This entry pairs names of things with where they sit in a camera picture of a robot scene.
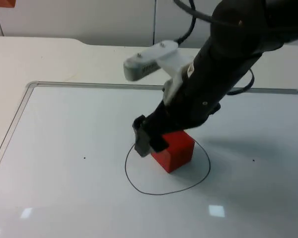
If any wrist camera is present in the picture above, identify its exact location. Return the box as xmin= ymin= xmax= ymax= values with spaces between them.
xmin=123 ymin=40 xmax=180 ymax=81

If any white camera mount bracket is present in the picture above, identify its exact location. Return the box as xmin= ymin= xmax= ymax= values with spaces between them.
xmin=160 ymin=53 xmax=196 ymax=105

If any red cube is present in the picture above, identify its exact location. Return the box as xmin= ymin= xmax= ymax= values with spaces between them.
xmin=150 ymin=130 xmax=196 ymax=174

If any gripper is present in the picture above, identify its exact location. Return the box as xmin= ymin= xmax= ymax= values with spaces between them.
xmin=132 ymin=81 xmax=229 ymax=158

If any orange cube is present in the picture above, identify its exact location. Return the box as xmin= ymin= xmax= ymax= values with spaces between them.
xmin=0 ymin=0 xmax=16 ymax=9

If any grey-framed whiteboard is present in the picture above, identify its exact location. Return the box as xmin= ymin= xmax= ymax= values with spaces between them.
xmin=0 ymin=80 xmax=298 ymax=238

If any black cable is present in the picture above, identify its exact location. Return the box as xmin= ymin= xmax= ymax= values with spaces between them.
xmin=227 ymin=68 xmax=255 ymax=96
xmin=173 ymin=0 xmax=241 ymax=26
xmin=174 ymin=0 xmax=197 ymax=45

